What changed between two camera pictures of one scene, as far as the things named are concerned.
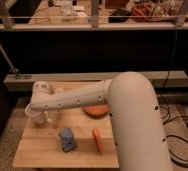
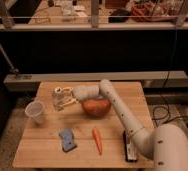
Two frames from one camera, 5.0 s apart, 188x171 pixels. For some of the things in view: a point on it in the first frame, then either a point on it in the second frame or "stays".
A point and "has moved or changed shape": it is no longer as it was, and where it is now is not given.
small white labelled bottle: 50,120 has moved or changed shape
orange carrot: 98,139 stays
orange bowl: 96,111 stays
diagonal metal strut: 1,49 stays
